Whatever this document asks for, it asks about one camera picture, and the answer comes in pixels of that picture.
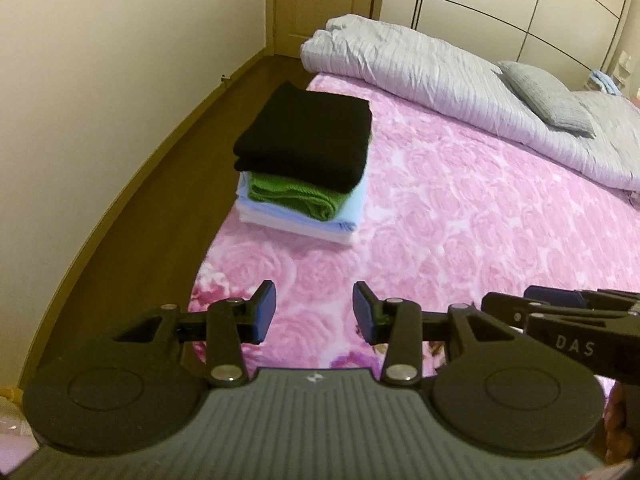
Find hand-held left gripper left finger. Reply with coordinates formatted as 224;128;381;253
112;279;278;387

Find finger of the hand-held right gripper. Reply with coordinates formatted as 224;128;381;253
481;291;640;335
524;285;640;309

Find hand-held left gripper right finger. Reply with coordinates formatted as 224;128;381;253
352;281;521;386

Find black garment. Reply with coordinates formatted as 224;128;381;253
232;82;373;193

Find person's right hand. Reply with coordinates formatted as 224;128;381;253
602;382;640;463

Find white folded garment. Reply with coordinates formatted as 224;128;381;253
237;205;358;247

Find light blue folded garment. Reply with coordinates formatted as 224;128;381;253
236;172;368;233

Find pink rose print blanket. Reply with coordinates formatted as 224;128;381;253
187;72;640;411

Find green folded garment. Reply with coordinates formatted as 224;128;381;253
248;171;351;222

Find grey ribbed pillow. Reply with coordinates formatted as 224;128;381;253
495;60;597;139

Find light blue towel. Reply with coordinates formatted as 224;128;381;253
589;70;621;95

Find white box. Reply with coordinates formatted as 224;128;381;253
617;50;638;86

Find grey striped duvet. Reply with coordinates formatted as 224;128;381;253
300;15;640;193

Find wooden door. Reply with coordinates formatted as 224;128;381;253
272;0;388;58

